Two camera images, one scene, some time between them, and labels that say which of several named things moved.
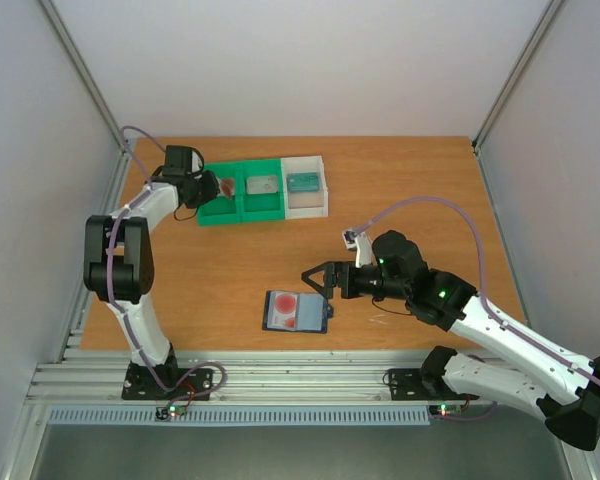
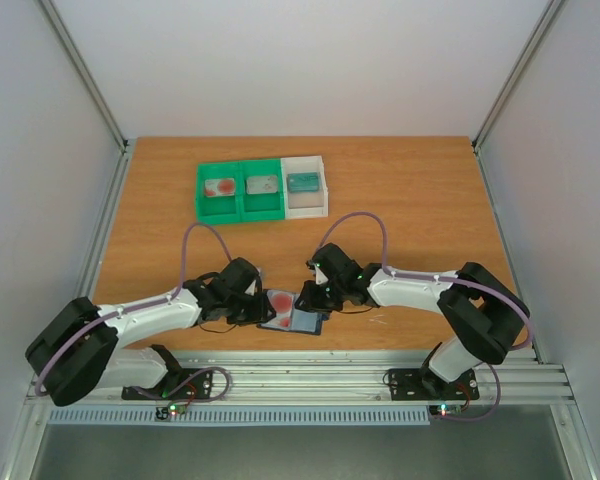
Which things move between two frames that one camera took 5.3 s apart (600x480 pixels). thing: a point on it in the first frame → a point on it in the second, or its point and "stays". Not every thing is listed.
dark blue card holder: [296, 311] stays
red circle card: [284, 313] stays
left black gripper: [213, 190] → [260, 314]
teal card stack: [303, 182] stays
